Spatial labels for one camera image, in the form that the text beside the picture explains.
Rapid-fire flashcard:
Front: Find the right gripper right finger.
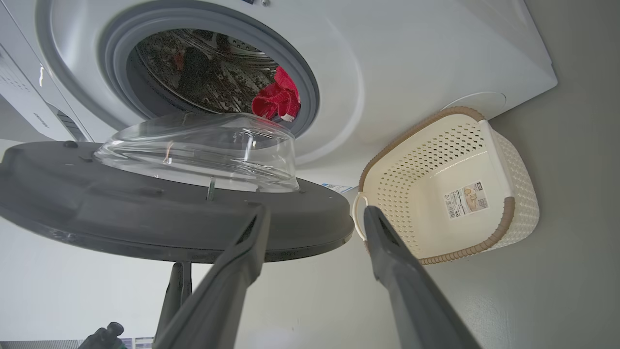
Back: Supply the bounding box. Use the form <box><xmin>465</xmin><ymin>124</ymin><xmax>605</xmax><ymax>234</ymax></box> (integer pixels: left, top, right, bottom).
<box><xmin>363</xmin><ymin>206</ymin><xmax>482</xmax><ymax>349</ymax></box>

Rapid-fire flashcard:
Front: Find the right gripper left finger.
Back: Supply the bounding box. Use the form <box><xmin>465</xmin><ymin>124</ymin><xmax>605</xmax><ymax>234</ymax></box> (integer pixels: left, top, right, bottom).
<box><xmin>153</xmin><ymin>203</ymin><xmax>271</xmax><ymax>349</ymax></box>

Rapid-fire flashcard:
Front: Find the dark round glass washer door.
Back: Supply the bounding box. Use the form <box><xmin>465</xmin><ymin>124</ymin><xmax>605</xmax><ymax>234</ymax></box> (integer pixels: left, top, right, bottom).
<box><xmin>0</xmin><ymin>112</ymin><xmax>355</xmax><ymax>264</ymax></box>

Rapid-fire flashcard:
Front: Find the red and white garment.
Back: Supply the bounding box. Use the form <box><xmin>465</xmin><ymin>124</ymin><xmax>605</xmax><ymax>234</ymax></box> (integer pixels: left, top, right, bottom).
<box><xmin>251</xmin><ymin>66</ymin><xmax>302</xmax><ymax>123</ymax></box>

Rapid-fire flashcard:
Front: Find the cream laundry basket brown rim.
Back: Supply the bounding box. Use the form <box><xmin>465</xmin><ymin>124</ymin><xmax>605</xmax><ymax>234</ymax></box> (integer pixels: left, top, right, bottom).
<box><xmin>352</xmin><ymin>106</ymin><xmax>540</xmax><ymax>266</ymax></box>

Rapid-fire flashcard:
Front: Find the white barcode basket sticker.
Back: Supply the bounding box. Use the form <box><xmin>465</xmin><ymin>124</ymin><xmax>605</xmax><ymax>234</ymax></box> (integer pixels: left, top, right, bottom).
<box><xmin>444</xmin><ymin>181</ymin><xmax>489</xmax><ymax>220</ymax></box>

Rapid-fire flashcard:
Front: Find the white front-load washing machine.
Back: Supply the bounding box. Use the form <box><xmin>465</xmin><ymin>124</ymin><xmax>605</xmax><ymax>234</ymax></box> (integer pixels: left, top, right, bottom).
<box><xmin>0</xmin><ymin>0</ymin><xmax>558</xmax><ymax>194</ymax></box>

